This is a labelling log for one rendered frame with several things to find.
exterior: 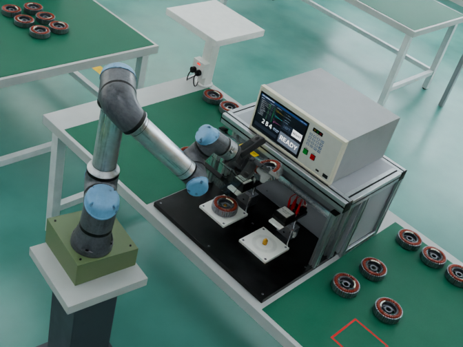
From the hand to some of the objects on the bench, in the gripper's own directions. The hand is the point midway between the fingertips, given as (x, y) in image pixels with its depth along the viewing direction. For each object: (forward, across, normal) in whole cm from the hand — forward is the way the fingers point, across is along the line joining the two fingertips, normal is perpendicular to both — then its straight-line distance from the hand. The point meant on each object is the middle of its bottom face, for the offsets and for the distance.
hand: (269, 170), depth 248 cm
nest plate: (+14, -26, -25) cm, 39 cm away
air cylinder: (+25, -30, -16) cm, 42 cm away
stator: (+61, +19, -11) cm, 65 cm away
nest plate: (+24, -4, -27) cm, 36 cm away
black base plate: (+21, -16, -27) cm, 38 cm away
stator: (+58, +39, -21) cm, 72 cm away
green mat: (+62, +37, -18) cm, 75 cm away
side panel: (+63, +3, -5) cm, 63 cm away
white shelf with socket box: (+28, -115, +14) cm, 119 cm away
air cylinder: (+34, -8, -18) cm, 40 cm away
